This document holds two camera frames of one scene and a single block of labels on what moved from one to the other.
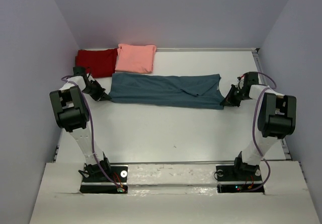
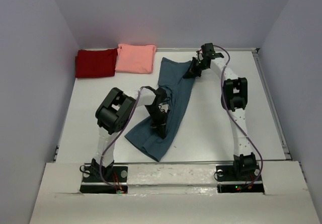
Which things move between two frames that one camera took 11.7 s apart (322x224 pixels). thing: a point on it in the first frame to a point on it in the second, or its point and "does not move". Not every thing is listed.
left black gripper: [98, 93] to [159, 124]
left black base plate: [119, 173] does not move
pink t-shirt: [135, 58] does not move
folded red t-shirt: [102, 63] does not move
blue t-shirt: [181, 90] to [172, 78]
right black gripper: [232, 96] to [195, 68]
